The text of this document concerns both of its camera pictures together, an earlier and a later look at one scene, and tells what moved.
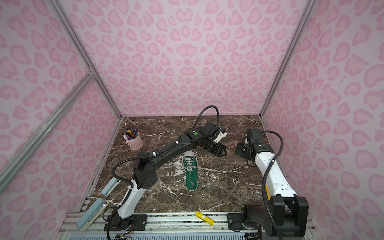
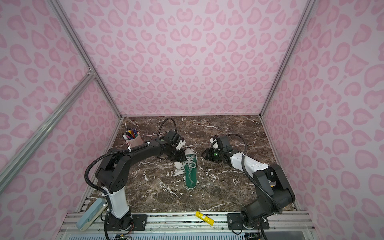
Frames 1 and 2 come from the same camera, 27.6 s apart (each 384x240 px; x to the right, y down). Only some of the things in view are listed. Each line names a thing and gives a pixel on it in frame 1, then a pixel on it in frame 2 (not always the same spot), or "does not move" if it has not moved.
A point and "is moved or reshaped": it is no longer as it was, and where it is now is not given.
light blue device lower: x=92 y=214 does not move
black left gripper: x=219 y=150 -> x=181 y=157
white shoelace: x=189 y=162 is moved or reshaped
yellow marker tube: x=204 y=218 does not move
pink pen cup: x=136 y=143 does not move
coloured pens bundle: x=130 y=134 does not move
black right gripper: x=238 y=150 -> x=209 y=154
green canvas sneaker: x=190 y=164 does not move
